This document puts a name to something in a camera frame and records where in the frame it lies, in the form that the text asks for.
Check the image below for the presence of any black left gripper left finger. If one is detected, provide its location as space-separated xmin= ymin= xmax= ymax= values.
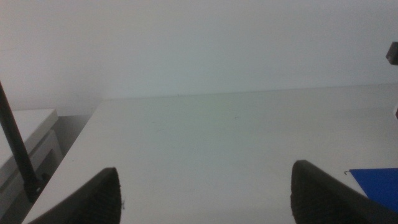
xmin=27 ymin=167 xmax=123 ymax=224

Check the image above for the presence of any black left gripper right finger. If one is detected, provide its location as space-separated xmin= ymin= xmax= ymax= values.
xmin=290 ymin=159 xmax=398 ymax=224

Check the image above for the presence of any blue rectangular mat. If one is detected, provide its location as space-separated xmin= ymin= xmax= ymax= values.
xmin=349 ymin=167 xmax=398 ymax=214

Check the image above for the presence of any black stand pole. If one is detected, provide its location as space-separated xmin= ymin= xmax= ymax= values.
xmin=0 ymin=81 xmax=50 ymax=203

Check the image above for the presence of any white cabinet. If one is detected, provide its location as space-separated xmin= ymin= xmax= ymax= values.
xmin=0 ymin=108 xmax=64 ymax=217

